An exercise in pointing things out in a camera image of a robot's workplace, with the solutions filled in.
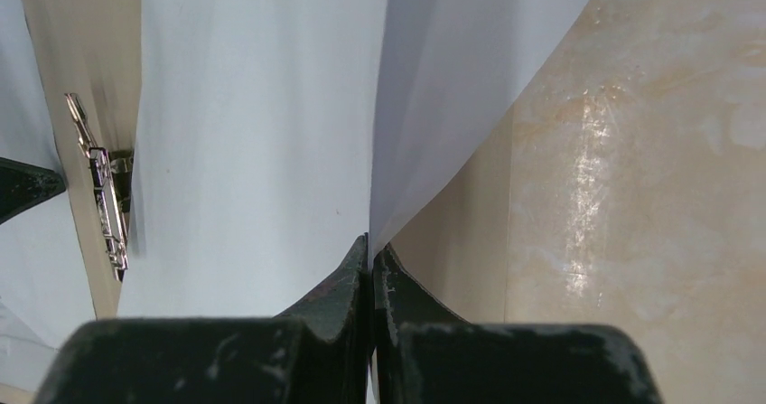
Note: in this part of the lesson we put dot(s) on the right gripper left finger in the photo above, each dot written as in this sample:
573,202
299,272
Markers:
315,351

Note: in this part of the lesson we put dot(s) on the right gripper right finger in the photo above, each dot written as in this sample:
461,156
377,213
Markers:
426,353

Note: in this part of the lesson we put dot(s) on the metal folder clip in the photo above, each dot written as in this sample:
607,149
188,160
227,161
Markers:
111,177

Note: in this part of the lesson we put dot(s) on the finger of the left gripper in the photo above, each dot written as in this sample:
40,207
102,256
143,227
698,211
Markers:
24,186

